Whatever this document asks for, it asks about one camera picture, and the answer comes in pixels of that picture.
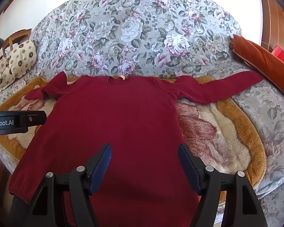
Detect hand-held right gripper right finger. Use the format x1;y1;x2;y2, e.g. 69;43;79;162
177;143;268;227

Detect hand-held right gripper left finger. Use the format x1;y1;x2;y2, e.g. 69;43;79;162
26;143;112;227

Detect dark red sweater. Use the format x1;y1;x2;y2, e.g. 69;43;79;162
8;72;264;227

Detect brown floral plush blanket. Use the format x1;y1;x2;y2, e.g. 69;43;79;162
0;76;267;225

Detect cream patterned cushion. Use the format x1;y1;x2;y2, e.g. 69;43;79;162
9;40;37;79
0;57;15;93

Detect wooden chair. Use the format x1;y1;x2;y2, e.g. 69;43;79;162
2;28;33;58

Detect rust velvet cushion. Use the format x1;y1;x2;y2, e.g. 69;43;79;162
231;34;284;95

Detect floral grey bed cover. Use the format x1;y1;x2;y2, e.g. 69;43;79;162
0;0;284;225

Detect red bag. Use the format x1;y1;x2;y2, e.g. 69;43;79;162
272;45;284;68

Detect wooden door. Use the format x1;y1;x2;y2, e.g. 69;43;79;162
259;0;284;53

